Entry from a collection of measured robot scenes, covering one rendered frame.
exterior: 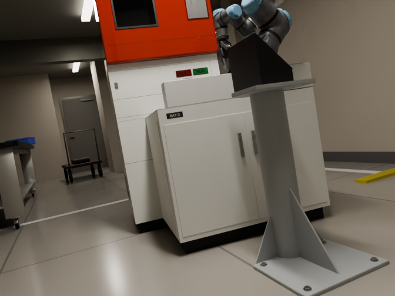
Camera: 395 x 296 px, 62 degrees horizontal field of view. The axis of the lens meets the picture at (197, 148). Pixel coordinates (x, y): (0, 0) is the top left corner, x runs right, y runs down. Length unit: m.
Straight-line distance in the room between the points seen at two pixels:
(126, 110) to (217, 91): 0.79
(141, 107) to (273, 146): 1.16
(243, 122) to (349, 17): 2.48
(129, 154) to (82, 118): 7.76
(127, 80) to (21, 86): 7.17
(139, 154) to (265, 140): 1.12
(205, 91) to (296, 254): 0.95
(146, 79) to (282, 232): 1.43
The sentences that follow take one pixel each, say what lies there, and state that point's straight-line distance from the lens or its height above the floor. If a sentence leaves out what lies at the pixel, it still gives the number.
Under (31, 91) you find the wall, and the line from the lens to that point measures 9.43.
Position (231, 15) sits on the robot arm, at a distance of 1.92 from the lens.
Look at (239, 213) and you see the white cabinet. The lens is 1.94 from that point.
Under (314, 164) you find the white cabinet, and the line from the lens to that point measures 2.13.
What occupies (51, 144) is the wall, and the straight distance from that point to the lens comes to 9.29.
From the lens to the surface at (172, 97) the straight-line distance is 1.80.
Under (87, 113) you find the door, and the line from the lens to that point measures 10.13.
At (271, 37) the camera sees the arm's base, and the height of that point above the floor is 1.04.
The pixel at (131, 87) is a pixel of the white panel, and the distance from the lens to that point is 2.42.
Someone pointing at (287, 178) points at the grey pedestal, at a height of 0.39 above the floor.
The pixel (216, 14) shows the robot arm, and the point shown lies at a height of 1.30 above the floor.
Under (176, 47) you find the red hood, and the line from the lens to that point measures 2.47.
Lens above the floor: 0.69
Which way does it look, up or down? 3 degrees down
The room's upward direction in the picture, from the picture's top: 10 degrees counter-clockwise
